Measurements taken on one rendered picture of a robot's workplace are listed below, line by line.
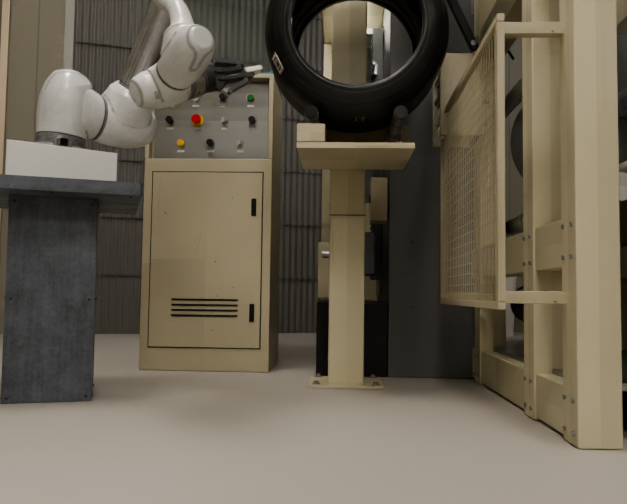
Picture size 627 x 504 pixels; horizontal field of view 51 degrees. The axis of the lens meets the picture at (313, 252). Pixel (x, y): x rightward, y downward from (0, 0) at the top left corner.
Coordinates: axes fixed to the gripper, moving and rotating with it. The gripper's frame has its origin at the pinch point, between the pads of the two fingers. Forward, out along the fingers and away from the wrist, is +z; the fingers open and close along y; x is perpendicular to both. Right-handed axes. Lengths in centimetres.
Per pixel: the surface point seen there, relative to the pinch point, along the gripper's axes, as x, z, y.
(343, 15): -6, 61, -18
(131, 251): -325, 104, -35
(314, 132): -0.6, 11.5, 24.0
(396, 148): 12, 27, 41
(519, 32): 69, 17, 38
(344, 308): -40, 22, 77
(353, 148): 4.5, 18.0, 34.3
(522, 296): 49, -6, 93
